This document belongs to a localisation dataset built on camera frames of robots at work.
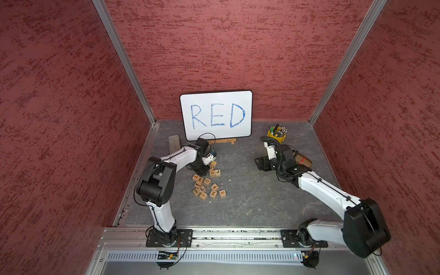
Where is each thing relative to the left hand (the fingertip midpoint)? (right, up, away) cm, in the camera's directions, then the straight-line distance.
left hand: (201, 174), depth 93 cm
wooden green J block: (+10, +1, -1) cm, 10 cm away
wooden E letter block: (0, -2, -3) cm, 4 cm away
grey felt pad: (-18, +17, +11) cm, 27 cm away
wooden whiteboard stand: (+18, +19, +13) cm, 29 cm away
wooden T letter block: (-3, -1, -3) cm, 4 cm away
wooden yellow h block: (+7, +6, +4) cm, 10 cm away
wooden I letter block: (+3, -9, -8) cm, 12 cm away
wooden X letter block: (+13, -9, -8) cm, 17 cm away
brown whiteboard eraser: (+59, +7, +4) cm, 59 cm away
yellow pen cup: (+45, +23, +3) cm, 50 cm away
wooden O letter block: (+6, +1, -1) cm, 6 cm away
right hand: (+31, +8, -6) cm, 33 cm away
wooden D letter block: (+4, -3, -4) cm, 6 cm away
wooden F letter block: (+8, -5, -6) cm, 11 cm away
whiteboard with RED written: (+9, +34, +5) cm, 35 cm away
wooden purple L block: (+1, -6, -6) cm, 9 cm away
